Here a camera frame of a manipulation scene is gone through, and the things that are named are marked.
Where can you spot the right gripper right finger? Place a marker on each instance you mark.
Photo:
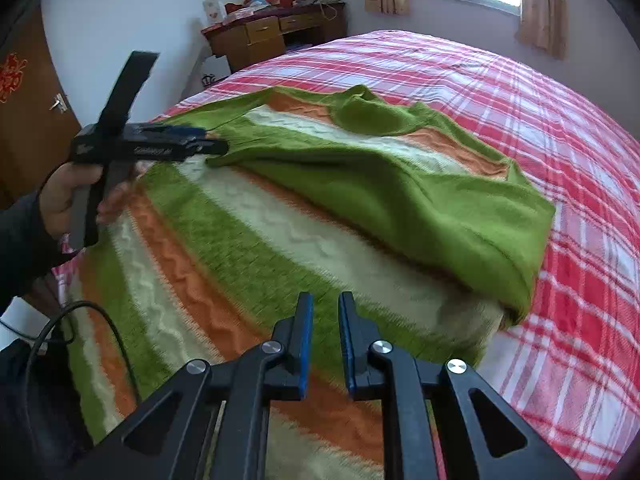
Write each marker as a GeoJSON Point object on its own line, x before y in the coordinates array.
{"type": "Point", "coordinates": [440, 421]}

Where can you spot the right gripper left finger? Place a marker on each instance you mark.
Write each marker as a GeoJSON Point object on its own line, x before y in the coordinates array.
{"type": "Point", "coordinates": [210, 421]}

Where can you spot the green orange striped knit sweater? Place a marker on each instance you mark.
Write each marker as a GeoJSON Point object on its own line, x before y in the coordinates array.
{"type": "Point", "coordinates": [438, 236]}

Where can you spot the dark sleeve left forearm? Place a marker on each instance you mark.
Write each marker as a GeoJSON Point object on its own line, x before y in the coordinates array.
{"type": "Point", "coordinates": [27, 250]}

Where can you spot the person's left hand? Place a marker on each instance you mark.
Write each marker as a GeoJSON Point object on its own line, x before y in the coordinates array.
{"type": "Point", "coordinates": [55, 198]}

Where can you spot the brown wooden door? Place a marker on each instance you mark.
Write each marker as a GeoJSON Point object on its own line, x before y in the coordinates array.
{"type": "Point", "coordinates": [37, 122]}

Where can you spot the white paper shopping bag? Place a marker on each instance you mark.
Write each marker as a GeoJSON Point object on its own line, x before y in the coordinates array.
{"type": "Point", "coordinates": [209, 71]}

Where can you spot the red white plaid bedspread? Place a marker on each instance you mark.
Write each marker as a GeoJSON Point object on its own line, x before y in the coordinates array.
{"type": "Point", "coordinates": [571, 366]}

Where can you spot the brown wooden desk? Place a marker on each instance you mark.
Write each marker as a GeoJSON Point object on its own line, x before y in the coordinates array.
{"type": "Point", "coordinates": [272, 32]}

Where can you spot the beige right curtain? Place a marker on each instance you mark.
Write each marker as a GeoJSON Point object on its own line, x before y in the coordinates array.
{"type": "Point", "coordinates": [543, 25]}

